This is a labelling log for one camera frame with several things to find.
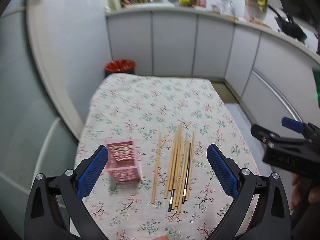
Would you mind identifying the pink perforated utensil holder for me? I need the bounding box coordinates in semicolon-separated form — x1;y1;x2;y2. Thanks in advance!
106;140;141;182

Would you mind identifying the wooden chopstick long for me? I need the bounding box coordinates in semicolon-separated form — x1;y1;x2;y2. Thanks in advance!
172;125;182;209

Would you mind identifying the person's right hand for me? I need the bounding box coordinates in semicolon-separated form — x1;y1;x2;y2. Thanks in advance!
290;173;320;211

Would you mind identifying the floral tablecloth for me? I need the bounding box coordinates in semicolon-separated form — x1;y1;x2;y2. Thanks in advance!
75;74;258;239

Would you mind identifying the black frying pan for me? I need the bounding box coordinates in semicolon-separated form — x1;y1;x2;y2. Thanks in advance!
267;4;307;43

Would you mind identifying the red trash bin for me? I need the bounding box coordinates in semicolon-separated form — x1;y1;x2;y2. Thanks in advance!
105;59;136;77

